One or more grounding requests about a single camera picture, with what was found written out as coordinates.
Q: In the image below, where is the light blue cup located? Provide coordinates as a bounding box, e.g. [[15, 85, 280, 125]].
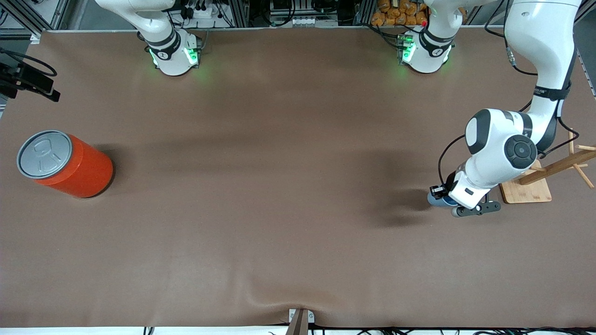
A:
[[427, 191, 459, 208]]

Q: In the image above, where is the wooden cup rack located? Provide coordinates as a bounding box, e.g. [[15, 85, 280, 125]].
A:
[[499, 130, 596, 204]]

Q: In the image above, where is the orange can with grey lid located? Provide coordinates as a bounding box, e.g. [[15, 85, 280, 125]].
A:
[[16, 130, 114, 199]]

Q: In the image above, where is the white power strip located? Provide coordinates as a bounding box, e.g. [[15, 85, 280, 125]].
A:
[[184, 0, 217, 19]]

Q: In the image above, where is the bag of orange items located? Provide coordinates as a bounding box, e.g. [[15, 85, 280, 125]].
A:
[[371, 0, 429, 27]]

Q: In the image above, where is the brown mounting strut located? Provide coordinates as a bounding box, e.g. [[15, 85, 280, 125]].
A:
[[285, 309, 309, 335]]

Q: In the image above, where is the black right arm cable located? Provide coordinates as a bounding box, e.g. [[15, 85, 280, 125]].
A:
[[0, 47, 57, 76]]

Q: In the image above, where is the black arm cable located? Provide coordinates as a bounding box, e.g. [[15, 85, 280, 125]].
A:
[[0, 47, 57, 76], [438, 0, 580, 189]]

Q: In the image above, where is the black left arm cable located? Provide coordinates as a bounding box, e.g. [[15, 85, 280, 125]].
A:
[[438, 0, 580, 189]]

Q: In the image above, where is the aluminium frame profile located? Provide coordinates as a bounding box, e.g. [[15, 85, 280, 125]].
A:
[[9, 0, 43, 45], [228, 0, 250, 27]]

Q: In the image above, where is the grey metal bracket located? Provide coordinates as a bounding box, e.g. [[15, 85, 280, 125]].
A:
[[289, 308, 315, 324]]

